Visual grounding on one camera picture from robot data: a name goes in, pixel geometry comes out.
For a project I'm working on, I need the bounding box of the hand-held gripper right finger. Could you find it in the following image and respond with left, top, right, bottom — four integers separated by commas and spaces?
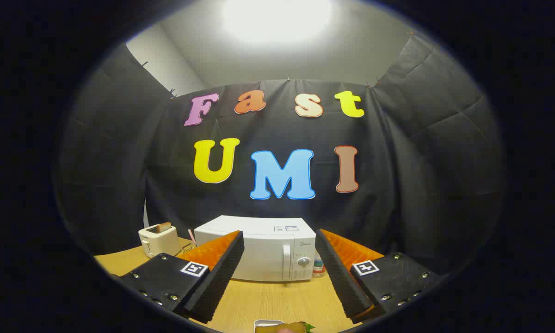
314, 228, 444, 324

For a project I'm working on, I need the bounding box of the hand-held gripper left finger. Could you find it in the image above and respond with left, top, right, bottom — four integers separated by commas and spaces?
109, 230, 245, 324

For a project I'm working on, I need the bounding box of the white microwave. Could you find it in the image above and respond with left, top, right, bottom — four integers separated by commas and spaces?
194, 215, 317, 283

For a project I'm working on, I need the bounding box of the brown bread lettuce sandwich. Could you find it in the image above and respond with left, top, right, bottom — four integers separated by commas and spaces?
257, 322, 316, 333

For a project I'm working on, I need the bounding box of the small white tray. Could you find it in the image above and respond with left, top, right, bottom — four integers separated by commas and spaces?
253, 319, 285, 331

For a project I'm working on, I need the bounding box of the white toaster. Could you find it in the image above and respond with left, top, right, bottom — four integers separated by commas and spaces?
138, 224, 182, 259

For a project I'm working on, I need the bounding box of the bright ceiling light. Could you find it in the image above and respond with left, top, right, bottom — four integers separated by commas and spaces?
222, 0, 333, 44

